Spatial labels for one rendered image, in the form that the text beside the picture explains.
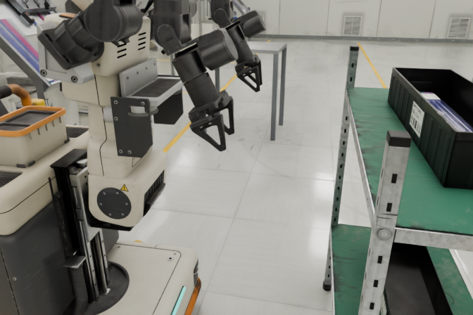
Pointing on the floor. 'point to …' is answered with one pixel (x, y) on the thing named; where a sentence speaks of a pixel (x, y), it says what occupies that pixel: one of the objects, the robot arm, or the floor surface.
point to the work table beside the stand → (272, 77)
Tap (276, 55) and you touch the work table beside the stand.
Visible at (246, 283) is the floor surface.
